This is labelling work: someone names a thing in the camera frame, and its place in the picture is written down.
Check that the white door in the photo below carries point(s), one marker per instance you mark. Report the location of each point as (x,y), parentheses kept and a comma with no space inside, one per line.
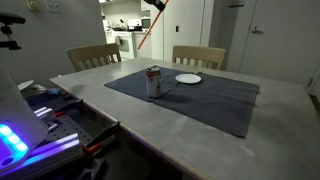
(283,43)

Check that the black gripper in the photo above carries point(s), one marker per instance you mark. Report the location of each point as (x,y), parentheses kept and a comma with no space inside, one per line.
(150,1)

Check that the light wooden slat-back chair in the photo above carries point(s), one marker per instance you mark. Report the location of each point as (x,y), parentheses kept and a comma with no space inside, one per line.
(200,52)
(90,51)

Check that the red and silver soda can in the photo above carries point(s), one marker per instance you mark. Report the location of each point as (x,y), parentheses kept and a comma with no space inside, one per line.
(153,85)

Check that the aluminium profile rail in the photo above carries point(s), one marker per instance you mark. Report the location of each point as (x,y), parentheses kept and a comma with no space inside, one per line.
(50,155)
(43,111)

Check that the white microwave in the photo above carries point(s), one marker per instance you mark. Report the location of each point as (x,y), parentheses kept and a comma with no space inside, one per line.
(146,22)

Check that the beige wall switch plate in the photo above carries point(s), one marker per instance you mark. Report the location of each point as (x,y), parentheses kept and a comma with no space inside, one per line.
(33,4)

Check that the black and orange bar clamp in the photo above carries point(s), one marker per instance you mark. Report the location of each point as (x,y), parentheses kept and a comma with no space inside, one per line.
(91,149)
(60,114)

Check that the white kitchen oven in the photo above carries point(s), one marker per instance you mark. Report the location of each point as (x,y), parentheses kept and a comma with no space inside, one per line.
(126,43)

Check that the small white plate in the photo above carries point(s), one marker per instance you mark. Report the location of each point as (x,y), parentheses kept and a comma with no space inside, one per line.
(188,78)

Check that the white paper sheet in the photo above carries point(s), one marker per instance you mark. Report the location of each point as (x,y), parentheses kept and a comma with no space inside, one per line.
(26,85)

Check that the grey door sign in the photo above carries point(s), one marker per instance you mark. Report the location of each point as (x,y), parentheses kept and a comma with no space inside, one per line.
(236,2)

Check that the white wall switch plate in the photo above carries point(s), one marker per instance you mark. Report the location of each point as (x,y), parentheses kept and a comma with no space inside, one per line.
(54,5)

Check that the dark blue cloth mat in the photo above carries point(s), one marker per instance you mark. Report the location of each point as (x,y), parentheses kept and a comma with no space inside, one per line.
(213,103)

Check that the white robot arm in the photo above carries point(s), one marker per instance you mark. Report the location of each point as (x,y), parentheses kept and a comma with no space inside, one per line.
(16,110)

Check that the red plastic straw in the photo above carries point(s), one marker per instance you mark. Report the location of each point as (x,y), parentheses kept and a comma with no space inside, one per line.
(151,28)

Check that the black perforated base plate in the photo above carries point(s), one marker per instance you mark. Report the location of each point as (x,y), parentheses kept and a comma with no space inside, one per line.
(70,128)

